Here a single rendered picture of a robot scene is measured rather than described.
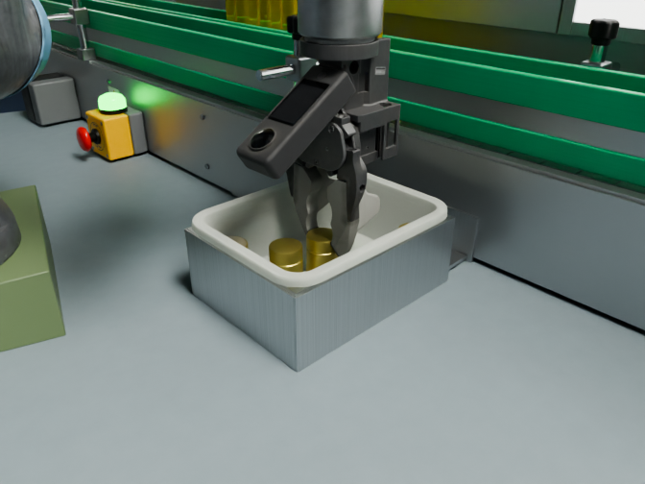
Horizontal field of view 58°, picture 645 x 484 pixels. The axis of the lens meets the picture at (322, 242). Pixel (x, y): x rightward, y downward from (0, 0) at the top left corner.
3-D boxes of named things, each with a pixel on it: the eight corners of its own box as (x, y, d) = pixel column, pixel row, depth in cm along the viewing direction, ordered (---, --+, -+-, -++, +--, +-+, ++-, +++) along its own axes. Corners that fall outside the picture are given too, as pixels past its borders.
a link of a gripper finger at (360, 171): (370, 220, 55) (364, 129, 52) (360, 225, 54) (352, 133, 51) (336, 212, 59) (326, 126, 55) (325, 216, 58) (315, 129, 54)
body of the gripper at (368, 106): (399, 162, 58) (407, 36, 53) (340, 185, 53) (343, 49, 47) (344, 144, 63) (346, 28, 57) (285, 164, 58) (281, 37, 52)
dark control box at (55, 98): (83, 120, 117) (74, 78, 113) (42, 128, 112) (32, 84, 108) (66, 111, 122) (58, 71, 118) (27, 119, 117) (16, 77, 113)
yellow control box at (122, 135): (149, 154, 99) (142, 111, 96) (107, 164, 95) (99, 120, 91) (130, 144, 104) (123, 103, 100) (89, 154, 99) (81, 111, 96)
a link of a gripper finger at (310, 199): (345, 230, 65) (356, 157, 60) (306, 249, 62) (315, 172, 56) (325, 218, 67) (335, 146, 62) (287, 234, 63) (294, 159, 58)
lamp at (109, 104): (132, 111, 96) (130, 93, 94) (107, 116, 93) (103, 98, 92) (120, 106, 99) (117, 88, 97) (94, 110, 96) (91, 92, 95)
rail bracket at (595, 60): (616, 138, 67) (647, 16, 61) (589, 152, 63) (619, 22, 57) (583, 131, 70) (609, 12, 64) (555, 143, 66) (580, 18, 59)
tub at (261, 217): (450, 277, 63) (460, 205, 59) (297, 371, 50) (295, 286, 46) (339, 225, 75) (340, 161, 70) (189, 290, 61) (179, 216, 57)
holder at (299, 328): (475, 263, 67) (485, 202, 63) (297, 373, 50) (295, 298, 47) (368, 216, 78) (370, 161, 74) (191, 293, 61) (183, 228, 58)
